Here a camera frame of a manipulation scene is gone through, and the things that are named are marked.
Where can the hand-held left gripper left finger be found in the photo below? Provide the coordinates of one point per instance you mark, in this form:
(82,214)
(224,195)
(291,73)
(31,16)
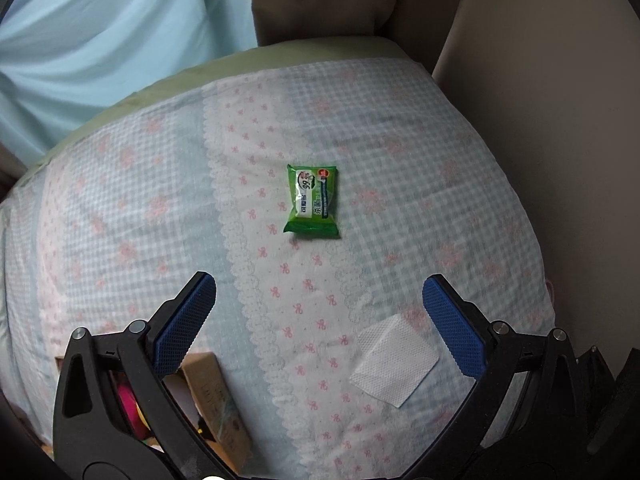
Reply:
(182,330)

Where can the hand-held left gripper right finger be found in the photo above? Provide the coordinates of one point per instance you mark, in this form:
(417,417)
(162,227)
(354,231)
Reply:
(452,332)

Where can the cardboard box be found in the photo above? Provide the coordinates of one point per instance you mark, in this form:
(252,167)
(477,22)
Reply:
(215,400)

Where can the pink pouch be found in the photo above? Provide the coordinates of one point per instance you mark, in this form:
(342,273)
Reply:
(127,402)

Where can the green wet wipes packet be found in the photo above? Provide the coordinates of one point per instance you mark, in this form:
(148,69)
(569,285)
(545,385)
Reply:
(312,205)

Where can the white paper napkin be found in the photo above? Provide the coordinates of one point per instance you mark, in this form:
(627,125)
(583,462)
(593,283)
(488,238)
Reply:
(392,360)

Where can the checked bow print bedsheet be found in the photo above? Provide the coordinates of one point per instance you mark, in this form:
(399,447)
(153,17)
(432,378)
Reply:
(400,160)

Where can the green mattress sheet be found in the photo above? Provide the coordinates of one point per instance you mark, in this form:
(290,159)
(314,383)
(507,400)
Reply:
(200,67)

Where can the light blue cloth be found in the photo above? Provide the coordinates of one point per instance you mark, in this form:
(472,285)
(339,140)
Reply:
(100,35)

